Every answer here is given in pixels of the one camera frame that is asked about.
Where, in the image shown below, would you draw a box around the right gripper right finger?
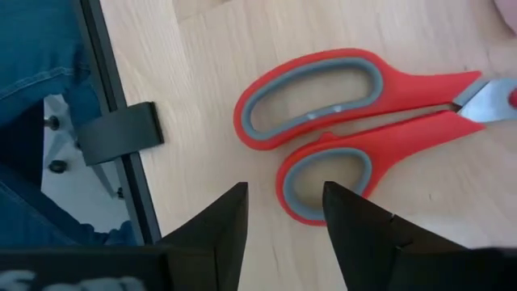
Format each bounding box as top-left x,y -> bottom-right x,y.
322,180 -> 469,291

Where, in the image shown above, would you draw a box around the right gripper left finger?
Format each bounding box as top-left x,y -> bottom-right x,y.
161,181 -> 250,291

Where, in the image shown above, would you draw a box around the red handled scissors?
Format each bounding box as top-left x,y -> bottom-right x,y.
233,47 -> 517,227

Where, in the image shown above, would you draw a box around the office chair base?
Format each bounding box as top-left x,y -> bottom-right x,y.
42,95 -> 132,234

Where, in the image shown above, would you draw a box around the person's leg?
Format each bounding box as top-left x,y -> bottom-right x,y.
0,0 -> 102,129
0,163 -> 138,248

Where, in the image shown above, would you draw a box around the black frame clamp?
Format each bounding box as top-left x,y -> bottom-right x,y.
76,101 -> 166,167

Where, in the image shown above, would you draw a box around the black aluminium table frame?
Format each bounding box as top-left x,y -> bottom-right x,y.
76,0 -> 162,246

